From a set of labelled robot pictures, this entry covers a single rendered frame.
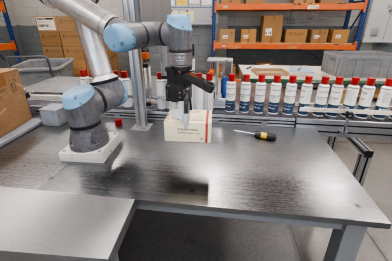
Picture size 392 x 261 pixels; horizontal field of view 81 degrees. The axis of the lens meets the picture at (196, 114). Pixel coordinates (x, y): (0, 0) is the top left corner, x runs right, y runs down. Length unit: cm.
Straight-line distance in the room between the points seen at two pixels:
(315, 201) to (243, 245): 70
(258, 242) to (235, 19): 481
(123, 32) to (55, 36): 430
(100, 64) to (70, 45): 385
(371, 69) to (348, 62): 25
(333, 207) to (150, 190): 56
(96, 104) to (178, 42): 42
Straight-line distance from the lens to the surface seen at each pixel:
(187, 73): 75
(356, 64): 277
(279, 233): 154
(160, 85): 124
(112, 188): 84
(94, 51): 102
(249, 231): 151
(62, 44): 493
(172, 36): 74
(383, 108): 144
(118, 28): 68
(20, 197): 94
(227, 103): 123
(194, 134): 79
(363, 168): 136
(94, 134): 98
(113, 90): 102
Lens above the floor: 134
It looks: 22 degrees down
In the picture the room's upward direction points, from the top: straight up
